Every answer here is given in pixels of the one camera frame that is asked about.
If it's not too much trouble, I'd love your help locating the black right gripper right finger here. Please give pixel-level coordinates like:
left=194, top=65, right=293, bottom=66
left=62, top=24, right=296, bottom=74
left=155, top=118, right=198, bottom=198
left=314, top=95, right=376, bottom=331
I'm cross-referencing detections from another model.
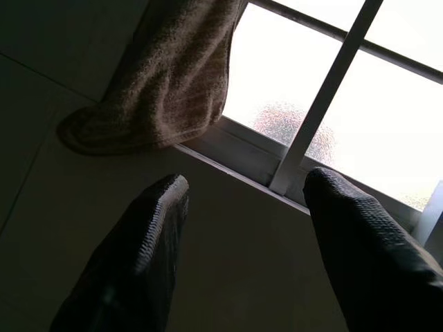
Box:
left=302, top=167, right=443, bottom=332

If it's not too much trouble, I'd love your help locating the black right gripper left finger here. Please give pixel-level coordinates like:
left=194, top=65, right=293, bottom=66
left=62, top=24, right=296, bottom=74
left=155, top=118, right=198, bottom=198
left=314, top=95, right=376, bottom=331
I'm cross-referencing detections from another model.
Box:
left=50, top=174, right=190, bottom=332

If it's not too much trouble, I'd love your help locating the white window security bar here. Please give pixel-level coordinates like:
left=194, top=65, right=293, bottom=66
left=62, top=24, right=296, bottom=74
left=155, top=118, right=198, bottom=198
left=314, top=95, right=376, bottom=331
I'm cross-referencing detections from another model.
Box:
left=269, top=0, right=384, bottom=196

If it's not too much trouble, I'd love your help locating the brown striped towel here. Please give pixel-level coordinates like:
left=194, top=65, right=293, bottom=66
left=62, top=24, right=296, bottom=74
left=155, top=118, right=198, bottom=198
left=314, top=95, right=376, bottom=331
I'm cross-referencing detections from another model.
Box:
left=57, top=0, right=248, bottom=155

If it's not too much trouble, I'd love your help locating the white window frame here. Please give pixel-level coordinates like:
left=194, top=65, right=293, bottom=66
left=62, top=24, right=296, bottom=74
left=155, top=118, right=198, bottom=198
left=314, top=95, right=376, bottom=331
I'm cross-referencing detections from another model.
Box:
left=174, top=0, right=443, bottom=257

